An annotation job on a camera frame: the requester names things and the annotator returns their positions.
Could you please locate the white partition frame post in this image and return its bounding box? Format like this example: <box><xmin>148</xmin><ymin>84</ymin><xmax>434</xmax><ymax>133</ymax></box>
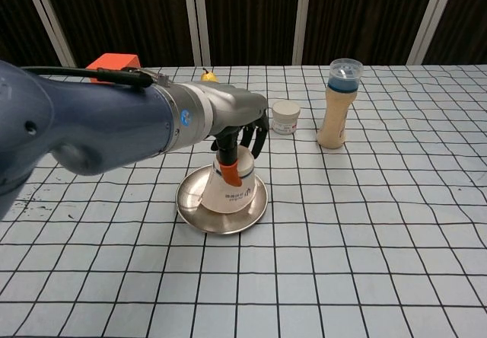
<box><xmin>182</xmin><ymin>0</ymin><xmax>212</xmax><ymax>66</ymax></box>
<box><xmin>24</xmin><ymin>0</ymin><xmax>77</xmax><ymax>69</ymax></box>
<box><xmin>409</xmin><ymin>0</ymin><xmax>456</xmax><ymax>65</ymax></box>
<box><xmin>292</xmin><ymin>0</ymin><xmax>314</xmax><ymax>65</ymax></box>

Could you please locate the small white jar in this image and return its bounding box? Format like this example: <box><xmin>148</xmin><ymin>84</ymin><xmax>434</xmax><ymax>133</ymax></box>
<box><xmin>271</xmin><ymin>100</ymin><xmax>301</xmax><ymax>136</ymax></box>

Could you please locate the white paper cup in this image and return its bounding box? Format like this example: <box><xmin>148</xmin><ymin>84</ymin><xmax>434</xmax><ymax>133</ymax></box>
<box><xmin>200</xmin><ymin>148</ymin><xmax>256</xmax><ymax>214</ymax></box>

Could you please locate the round steel plate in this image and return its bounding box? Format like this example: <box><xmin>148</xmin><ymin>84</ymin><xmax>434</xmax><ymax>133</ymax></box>
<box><xmin>175</xmin><ymin>164</ymin><xmax>268</xmax><ymax>235</ymax></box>

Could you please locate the beige bottle with blue cap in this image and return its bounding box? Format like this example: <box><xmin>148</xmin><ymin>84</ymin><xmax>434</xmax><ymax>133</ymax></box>
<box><xmin>317</xmin><ymin>58</ymin><xmax>364</xmax><ymax>150</ymax></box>

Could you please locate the orange cube block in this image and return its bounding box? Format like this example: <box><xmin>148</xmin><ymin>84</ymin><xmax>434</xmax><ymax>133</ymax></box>
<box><xmin>86</xmin><ymin>53</ymin><xmax>141</xmax><ymax>85</ymax></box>

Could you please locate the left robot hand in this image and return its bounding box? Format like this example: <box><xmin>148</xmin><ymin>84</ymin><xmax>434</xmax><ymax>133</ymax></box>
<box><xmin>205</xmin><ymin>82</ymin><xmax>271</xmax><ymax>187</ymax></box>

